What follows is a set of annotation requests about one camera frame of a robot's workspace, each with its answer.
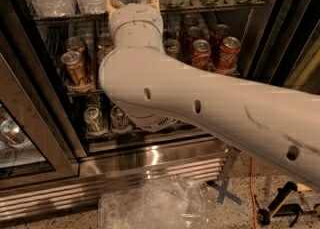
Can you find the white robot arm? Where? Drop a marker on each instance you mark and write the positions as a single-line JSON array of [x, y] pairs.
[[278, 126]]

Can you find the back right gold can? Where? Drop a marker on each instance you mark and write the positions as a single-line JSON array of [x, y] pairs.
[[104, 42]]

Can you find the gold can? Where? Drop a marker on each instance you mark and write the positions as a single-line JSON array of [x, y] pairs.
[[104, 42], [76, 43], [101, 54], [76, 68]]

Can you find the back left coca-cola can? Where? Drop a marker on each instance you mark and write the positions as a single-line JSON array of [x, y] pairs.
[[187, 21]]

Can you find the coca-cola can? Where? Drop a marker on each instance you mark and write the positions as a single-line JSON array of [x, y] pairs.
[[189, 36], [187, 21], [199, 54], [217, 34], [227, 53]]

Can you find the front right gold can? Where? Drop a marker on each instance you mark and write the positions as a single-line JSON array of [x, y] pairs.
[[101, 54]]

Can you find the front silver redbull can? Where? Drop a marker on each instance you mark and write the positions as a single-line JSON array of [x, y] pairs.
[[172, 48]]

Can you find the back left gold can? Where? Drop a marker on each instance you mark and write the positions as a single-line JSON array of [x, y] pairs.
[[76, 43]]

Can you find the middle left coca-cola can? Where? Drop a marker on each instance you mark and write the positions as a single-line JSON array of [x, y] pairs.
[[189, 36]]

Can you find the front left coca-cola can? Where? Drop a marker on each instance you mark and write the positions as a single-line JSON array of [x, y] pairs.
[[199, 54]]

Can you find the back right coca-cola can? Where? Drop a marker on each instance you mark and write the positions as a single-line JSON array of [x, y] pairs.
[[217, 34]]

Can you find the front left gold can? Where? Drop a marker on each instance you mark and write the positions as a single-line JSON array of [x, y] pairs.
[[76, 68]]

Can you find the back left silver can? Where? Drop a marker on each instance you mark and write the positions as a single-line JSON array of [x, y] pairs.
[[94, 100]]

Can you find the front right coca-cola can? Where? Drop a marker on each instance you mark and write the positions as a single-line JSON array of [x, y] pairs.
[[227, 53]]

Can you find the front left silver can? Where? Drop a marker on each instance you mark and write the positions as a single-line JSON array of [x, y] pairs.
[[93, 119]]

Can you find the stainless steel display fridge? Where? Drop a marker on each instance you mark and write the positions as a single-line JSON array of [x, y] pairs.
[[64, 167]]

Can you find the can behind left door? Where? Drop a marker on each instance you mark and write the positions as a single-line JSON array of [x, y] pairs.
[[11, 131]]

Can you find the clear plastic bin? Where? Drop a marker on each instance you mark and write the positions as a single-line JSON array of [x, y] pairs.
[[168, 203]]

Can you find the blue tape cross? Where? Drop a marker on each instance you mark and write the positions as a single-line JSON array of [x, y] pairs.
[[223, 191]]

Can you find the yellow black stand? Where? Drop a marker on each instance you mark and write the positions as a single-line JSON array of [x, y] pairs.
[[290, 201]]

